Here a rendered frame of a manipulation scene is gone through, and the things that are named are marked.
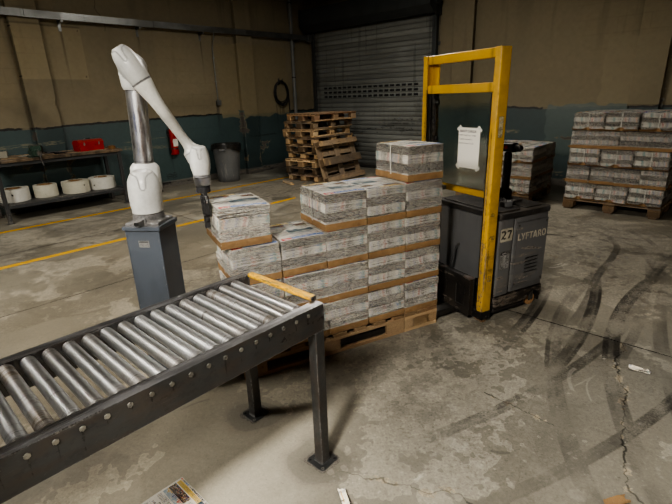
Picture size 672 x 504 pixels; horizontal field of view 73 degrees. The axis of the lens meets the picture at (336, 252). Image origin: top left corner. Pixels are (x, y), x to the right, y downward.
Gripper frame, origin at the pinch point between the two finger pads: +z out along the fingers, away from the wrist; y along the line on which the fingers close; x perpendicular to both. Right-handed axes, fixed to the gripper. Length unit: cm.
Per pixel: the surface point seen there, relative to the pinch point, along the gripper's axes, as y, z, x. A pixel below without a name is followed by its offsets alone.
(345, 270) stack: -19, 39, -77
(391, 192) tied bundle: -19, -7, -111
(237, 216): -18.7, -5.1, -12.4
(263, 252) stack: -18.7, 17.5, -25.1
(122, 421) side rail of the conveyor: -127, 23, 55
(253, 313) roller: -92, 17, 4
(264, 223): -18.2, 1.0, -27.2
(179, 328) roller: -90, 16, 32
